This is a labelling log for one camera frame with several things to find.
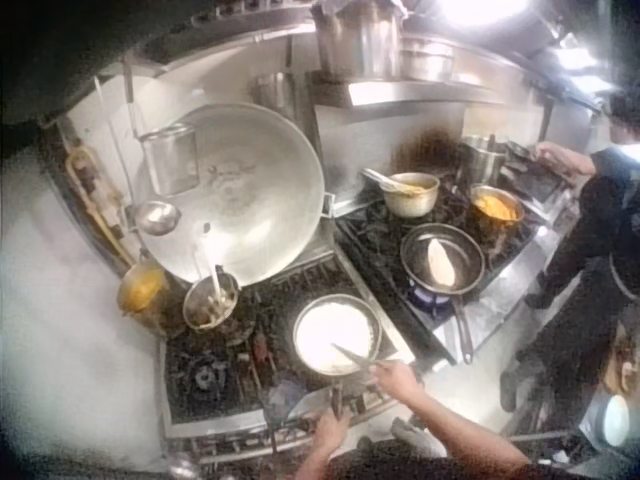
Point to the steel pan with white batter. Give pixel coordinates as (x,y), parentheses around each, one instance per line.
(336,334)

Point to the steel mesh strainer basket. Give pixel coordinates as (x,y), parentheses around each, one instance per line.
(171,160)

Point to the white utensil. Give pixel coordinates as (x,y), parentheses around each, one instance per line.
(218,285)

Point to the person's left fingers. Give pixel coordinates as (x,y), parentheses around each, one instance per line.
(341,420)

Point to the wide steel bowl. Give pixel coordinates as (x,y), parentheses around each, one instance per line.
(426,59)

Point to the person's right hand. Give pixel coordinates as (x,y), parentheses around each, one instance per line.
(398,381)

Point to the steel pot with orange sauce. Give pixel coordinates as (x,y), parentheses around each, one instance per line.
(141,292)

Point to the person's left hand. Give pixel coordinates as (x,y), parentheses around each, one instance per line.
(327,434)

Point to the tall steel stock pot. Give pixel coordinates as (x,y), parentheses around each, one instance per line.
(479,159)

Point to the steel gas range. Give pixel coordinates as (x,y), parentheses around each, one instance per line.
(380,240)

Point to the white plate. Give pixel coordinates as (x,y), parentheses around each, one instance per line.
(616,421)

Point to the aluminium pot with yellow sauce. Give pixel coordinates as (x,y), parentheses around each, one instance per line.
(411,196)

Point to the steel ladle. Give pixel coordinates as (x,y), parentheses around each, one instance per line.
(156,218)

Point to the person's right fingers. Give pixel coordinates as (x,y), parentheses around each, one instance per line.
(382,372)

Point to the steel canister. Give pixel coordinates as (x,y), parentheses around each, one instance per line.
(274,93)

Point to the steel wall shelf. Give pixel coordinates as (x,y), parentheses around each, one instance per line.
(415,91)

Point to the copper pot with orange curry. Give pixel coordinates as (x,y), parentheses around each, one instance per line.
(496,206)

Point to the metal spatula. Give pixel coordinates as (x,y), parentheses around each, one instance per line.
(352,354)

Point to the steel spoon in pot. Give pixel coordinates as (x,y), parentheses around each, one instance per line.
(381,180)

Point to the rack of wooden utensils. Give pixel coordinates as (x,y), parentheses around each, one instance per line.
(97,205)

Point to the black frying pan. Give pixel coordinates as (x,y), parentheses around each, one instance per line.
(465,265)

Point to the white flatbread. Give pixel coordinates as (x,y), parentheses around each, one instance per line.
(442,262)

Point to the black gas stove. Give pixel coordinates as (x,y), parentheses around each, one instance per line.
(215,370)

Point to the large steel wok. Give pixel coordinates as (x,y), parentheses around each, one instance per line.
(240,195)

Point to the large steel pot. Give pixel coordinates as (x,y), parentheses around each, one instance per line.
(359,39)

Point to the small steel pot with utensils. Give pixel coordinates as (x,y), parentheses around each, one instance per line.
(209,304)

